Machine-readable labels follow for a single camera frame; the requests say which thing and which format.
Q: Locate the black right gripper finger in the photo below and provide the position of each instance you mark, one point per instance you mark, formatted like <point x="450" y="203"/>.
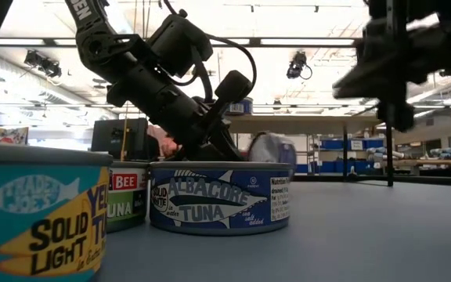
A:
<point x="397" y="115"/>
<point x="366" y="84"/>

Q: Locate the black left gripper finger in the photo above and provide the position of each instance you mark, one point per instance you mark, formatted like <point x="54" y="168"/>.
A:
<point x="218" y="147"/>
<point x="236" y="150"/>

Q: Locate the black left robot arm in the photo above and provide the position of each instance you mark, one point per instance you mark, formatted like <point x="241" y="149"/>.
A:
<point x="92" y="23"/>

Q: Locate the blue storage bin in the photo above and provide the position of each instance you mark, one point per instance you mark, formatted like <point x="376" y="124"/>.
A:
<point x="332" y="144"/>
<point x="333" y="166"/>
<point x="362" y="166"/>
<point x="373" y="143"/>

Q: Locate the grey equipment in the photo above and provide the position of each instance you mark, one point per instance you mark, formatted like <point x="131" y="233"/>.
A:
<point x="378" y="152"/>
<point x="444" y="152"/>

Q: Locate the wooden workbench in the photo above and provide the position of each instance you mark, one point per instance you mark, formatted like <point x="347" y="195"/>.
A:
<point x="425" y="162"/>

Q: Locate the black monitor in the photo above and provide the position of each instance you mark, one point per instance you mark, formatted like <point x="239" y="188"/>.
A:
<point x="112" y="137"/>

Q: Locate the green Bumble Bee tuna can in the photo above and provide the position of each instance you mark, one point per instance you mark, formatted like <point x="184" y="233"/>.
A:
<point x="127" y="203"/>

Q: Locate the blue table mat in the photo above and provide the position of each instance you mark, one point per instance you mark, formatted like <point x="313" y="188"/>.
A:
<point x="347" y="243"/>

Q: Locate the colourful sign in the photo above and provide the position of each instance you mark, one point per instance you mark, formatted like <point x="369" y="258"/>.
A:
<point x="12" y="136"/>

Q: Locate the teal Trader Joe's tuna can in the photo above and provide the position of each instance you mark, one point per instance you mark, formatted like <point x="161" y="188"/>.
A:
<point x="33" y="219"/>

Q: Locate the black ceiling camera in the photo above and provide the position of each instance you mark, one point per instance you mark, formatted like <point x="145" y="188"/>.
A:
<point x="448" y="72"/>
<point x="298" y="64"/>

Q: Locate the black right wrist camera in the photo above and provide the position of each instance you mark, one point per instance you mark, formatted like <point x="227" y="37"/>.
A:
<point x="374" y="39"/>

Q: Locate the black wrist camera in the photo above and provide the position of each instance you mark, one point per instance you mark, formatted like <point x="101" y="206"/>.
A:
<point x="233" y="87"/>
<point x="374" y="39"/>

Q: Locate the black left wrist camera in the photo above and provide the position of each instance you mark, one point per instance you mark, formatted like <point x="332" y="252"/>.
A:
<point x="233" y="87"/>

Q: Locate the black table frame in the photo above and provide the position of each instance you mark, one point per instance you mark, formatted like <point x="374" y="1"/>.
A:
<point x="366" y="179"/>

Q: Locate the wooden shelf black frame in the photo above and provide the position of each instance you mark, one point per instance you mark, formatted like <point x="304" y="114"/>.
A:
<point x="307" y="124"/>

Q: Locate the black overhead frame bar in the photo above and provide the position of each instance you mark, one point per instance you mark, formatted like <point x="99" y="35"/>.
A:
<point x="255" y="41"/>

